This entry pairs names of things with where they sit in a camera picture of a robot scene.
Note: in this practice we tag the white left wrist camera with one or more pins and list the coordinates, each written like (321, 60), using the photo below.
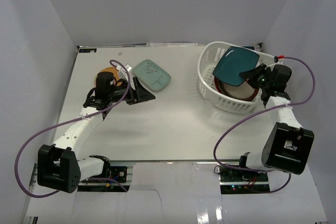
(123, 72)

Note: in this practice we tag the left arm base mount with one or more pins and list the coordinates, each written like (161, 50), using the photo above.
(116, 180)

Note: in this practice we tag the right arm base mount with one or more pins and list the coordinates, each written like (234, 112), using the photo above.
(238, 182)

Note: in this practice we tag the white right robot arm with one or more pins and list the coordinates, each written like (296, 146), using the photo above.
(288, 147)

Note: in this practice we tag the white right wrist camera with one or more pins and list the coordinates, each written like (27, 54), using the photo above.
(278, 60)

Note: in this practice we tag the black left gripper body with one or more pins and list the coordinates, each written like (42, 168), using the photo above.
(134, 93)

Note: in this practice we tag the dark teal square plate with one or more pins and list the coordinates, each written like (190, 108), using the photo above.
(234, 61)

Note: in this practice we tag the white plastic basket bin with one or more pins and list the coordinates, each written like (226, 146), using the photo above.
(209, 58)

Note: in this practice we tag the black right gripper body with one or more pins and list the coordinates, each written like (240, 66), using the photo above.
(263, 81)

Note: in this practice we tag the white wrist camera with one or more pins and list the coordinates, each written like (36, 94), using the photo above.
(123, 72)
(278, 60)

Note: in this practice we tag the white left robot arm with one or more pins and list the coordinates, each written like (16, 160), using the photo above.
(58, 165)

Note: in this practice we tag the light teal rectangular plate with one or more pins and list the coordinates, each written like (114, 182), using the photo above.
(152, 75)

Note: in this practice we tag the red rimmed beige bowl plate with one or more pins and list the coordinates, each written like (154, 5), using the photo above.
(243, 92)

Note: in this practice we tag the orange woven round plate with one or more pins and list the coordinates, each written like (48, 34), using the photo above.
(115, 73)

